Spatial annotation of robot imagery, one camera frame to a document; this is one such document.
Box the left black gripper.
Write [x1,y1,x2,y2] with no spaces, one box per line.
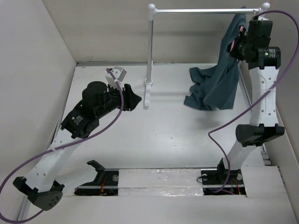
[96,81,141,119]

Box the pink clothes hanger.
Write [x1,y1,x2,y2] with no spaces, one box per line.
[228,14,249,53]

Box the blue t shirt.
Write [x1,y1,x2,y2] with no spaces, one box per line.
[183,6,248,111]

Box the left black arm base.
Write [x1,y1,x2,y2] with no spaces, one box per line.
[74,160,120,196]

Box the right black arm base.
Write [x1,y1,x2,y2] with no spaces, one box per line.
[197,159,246,196]

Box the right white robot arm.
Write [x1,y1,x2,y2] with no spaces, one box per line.
[216,19,285,183]

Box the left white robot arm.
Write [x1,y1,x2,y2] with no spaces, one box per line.
[13,81,142,211]

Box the white clothes rack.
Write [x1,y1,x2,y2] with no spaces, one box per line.
[142,2,271,109]

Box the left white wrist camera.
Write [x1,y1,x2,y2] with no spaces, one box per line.
[106,66,127,89]

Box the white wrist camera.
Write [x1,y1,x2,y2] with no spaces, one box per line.
[106,66,127,89]
[252,14,269,21]

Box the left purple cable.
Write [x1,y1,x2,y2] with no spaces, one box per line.
[0,68,124,223]

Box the purple cable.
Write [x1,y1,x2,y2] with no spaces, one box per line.
[0,68,124,223]
[207,9,299,193]

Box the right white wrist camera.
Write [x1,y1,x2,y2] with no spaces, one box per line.
[252,14,269,21]

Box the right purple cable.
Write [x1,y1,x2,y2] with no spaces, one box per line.
[207,9,299,193]

